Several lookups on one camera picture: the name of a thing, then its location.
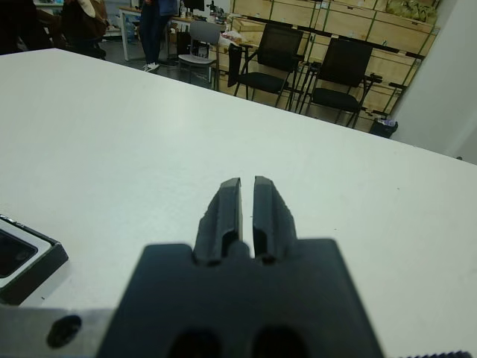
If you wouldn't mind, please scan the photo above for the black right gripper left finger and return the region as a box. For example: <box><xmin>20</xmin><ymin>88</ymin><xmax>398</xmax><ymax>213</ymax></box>
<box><xmin>193</xmin><ymin>176</ymin><xmax>247</xmax><ymax>266</ymax></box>

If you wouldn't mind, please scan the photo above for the white office desk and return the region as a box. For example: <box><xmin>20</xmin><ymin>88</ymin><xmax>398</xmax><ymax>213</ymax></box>
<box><xmin>119</xmin><ymin>5</ymin><xmax>187</xmax><ymax>63</ymax></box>

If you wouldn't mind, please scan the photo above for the white plastic bag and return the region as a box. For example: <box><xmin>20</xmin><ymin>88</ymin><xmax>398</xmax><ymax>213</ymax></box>
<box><xmin>219</xmin><ymin>30</ymin><xmax>244</xmax><ymax>45</ymax></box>

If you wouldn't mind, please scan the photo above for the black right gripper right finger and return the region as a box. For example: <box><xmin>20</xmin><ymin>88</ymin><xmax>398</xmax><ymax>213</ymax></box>
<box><xmin>252</xmin><ymin>174</ymin><xmax>300</xmax><ymax>264</ymax></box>

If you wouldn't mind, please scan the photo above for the person in dark sweater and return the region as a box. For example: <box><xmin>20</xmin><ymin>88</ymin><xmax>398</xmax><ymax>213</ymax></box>
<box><xmin>0</xmin><ymin>0</ymin><xmax>63</xmax><ymax>55</ymax></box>

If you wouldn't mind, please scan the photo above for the person in brown clothes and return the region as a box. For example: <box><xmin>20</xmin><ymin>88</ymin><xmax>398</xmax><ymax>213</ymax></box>
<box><xmin>59</xmin><ymin>0</ymin><xmax>111</xmax><ymax>60</ymax></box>

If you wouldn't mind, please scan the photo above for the black mesh chair with tablet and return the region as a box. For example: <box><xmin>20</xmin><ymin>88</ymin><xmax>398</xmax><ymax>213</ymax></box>
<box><xmin>227</xmin><ymin>22</ymin><xmax>305</xmax><ymax>110</ymax></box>

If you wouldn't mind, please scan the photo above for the wooden shipping crate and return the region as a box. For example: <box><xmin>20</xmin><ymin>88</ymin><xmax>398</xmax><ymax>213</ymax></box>
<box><xmin>271</xmin><ymin>0</ymin><xmax>323</xmax><ymax>31</ymax></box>
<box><xmin>372</xmin><ymin>9</ymin><xmax>443</xmax><ymax>59</ymax></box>
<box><xmin>316</xmin><ymin>0</ymin><xmax>377</xmax><ymax>39</ymax></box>
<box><xmin>363</xmin><ymin>84</ymin><xmax>409</xmax><ymax>116</ymax></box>
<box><xmin>368</xmin><ymin>46</ymin><xmax>428</xmax><ymax>89</ymax></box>
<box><xmin>230</xmin><ymin>0</ymin><xmax>275</xmax><ymax>19</ymax></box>

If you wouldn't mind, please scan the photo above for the bag of green items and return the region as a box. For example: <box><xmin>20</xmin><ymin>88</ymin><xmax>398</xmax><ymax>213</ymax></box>
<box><xmin>385</xmin><ymin>0</ymin><xmax>437</xmax><ymax>22</ymax></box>

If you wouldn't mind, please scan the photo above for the black floor bag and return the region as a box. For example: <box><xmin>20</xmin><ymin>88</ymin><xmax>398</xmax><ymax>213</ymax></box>
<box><xmin>175</xmin><ymin>31</ymin><xmax>192</xmax><ymax>57</ymax></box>

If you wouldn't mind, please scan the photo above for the person in blue jacket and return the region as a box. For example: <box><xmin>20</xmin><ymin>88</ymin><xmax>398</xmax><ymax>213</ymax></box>
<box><xmin>139</xmin><ymin>0</ymin><xmax>180</xmax><ymax>73</ymax></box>

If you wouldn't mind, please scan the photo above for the black trash bin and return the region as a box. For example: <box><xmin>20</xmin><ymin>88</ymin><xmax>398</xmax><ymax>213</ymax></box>
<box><xmin>369</xmin><ymin>117</ymin><xmax>399</xmax><ymax>140</ymax></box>

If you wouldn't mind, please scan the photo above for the black desk instrument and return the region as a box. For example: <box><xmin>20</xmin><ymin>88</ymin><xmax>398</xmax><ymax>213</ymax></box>
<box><xmin>206</xmin><ymin>0</ymin><xmax>229</xmax><ymax>19</ymax></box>

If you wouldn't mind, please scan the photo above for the grey plastic chair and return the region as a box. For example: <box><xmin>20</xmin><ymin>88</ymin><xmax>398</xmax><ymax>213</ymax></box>
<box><xmin>177</xmin><ymin>20</ymin><xmax>222</xmax><ymax>85</ymax></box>

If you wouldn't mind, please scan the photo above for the blue water jug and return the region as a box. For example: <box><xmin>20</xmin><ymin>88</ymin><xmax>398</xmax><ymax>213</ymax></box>
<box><xmin>125</xmin><ymin>16</ymin><xmax>142</xmax><ymax>42</ymax></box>

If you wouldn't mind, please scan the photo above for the black box with white insert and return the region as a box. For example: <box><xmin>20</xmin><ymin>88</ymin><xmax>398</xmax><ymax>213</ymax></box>
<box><xmin>0</xmin><ymin>214</ymin><xmax>70</xmax><ymax>307</ymax></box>

